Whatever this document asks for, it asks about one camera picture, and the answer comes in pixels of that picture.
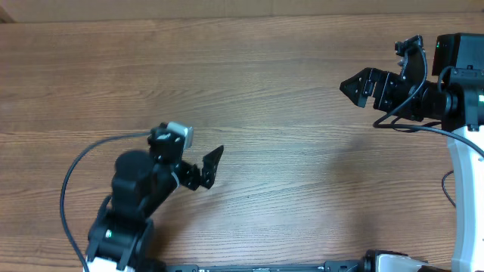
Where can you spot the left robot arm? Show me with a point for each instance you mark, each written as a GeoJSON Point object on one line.
{"type": "Point", "coordinates": [144, 179]}

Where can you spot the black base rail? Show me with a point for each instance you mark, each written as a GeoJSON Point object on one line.
{"type": "Point", "coordinates": [372, 261]}

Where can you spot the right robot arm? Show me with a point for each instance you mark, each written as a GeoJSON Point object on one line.
{"type": "Point", "coordinates": [445, 98]}

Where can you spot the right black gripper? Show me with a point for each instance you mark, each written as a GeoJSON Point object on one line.
{"type": "Point", "coordinates": [383, 83]}

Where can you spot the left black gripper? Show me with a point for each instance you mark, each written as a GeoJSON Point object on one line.
{"type": "Point", "coordinates": [209, 163]}

